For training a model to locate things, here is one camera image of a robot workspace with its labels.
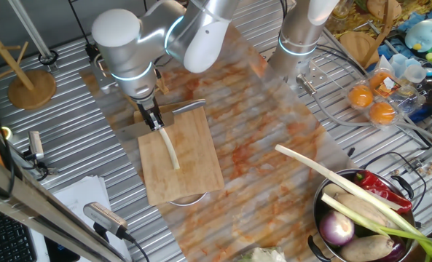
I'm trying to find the black keyboard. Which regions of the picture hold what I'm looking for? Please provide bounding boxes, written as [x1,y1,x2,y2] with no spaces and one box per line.
[0,202,38,262]

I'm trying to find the white paper stack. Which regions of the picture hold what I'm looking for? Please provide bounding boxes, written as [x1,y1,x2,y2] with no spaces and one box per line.
[29,175,133,262]

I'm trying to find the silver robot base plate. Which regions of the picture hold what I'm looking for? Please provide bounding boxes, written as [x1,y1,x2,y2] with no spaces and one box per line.
[291,60,329,92]

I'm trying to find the light blue plush toy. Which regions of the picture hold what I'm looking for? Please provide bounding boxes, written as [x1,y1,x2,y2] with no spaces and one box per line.
[404,19,432,53]

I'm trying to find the silver depth camera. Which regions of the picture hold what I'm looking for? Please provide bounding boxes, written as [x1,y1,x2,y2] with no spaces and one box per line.
[82,201,129,238]
[27,130,45,161]

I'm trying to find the clear plastic fruit container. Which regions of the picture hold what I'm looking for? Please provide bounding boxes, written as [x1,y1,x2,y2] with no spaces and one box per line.
[345,67,426,129]

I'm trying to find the red pepper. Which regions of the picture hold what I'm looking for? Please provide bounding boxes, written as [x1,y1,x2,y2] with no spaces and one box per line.
[353,170,414,215]

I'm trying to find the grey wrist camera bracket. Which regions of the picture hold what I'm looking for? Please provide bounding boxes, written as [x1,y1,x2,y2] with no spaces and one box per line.
[91,54,119,96]

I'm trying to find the purple onion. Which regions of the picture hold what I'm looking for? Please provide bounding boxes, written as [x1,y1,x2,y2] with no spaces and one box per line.
[318,210,356,247]

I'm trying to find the black smartphone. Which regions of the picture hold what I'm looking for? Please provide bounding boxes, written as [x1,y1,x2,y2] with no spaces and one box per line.
[43,236,82,262]

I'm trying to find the pale potato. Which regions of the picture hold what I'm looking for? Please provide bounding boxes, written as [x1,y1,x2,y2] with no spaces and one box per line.
[322,183,347,198]

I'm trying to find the marble pattern table mat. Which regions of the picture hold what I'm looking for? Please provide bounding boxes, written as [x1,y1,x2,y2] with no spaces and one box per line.
[79,21,351,262]

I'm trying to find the purple eggplant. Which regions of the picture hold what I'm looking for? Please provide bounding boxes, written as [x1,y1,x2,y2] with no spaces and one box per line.
[374,235,408,262]

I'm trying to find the steel cleaver knife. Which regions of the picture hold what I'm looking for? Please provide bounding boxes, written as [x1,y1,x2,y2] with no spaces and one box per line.
[115,98,207,143]

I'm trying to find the brown sweet potato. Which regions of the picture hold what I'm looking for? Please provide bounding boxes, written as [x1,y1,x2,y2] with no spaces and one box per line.
[339,234,395,262]
[334,192,397,229]

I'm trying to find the wooden mug tree stand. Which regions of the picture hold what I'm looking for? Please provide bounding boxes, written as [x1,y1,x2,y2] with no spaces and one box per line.
[0,0,58,111]
[338,0,397,69]

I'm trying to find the clear glass jar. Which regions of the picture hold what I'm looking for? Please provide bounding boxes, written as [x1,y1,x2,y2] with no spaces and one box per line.
[331,0,351,20]

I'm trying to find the long green scallion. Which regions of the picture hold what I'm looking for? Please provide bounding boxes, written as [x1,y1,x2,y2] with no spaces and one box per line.
[320,192,432,255]
[275,144,432,262]

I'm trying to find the pale green cabbage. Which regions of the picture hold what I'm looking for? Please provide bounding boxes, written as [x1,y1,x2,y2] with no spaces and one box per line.
[237,246,288,262]

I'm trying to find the yellow dried pasta bag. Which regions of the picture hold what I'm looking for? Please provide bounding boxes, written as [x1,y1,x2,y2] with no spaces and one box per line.
[342,0,432,32]

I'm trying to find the silver tripod pole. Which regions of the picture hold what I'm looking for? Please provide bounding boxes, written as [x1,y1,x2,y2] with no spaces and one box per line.
[7,0,60,72]

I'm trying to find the orange fruit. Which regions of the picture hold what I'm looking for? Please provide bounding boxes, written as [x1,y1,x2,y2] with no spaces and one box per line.
[369,71,395,96]
[347,84,374,109]
[368,101,397,126]

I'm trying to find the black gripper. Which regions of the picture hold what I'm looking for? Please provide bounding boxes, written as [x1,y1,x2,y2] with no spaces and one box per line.
[137,97,165,132]

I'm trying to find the white plastic cup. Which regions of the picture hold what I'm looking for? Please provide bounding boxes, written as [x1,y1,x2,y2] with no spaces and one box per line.
[404,64,428,84]
[389,53,409,78]

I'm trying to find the wooden cutting board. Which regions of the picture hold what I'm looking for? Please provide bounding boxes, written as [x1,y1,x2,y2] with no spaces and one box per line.
[133,103,226,207]

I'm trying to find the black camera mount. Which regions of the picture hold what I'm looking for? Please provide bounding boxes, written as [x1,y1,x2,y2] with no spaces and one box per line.
[18,147,59,180]

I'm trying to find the white scallion stalk piece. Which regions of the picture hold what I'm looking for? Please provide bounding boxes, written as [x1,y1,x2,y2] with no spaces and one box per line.
[158,127,181,171]

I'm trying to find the grey hose with metal connector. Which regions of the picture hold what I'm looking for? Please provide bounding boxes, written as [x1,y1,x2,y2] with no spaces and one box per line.
[296,74,432,146]

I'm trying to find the aluminium frame beam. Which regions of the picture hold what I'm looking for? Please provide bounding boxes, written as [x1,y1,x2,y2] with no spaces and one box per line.
[0,148,129,262]

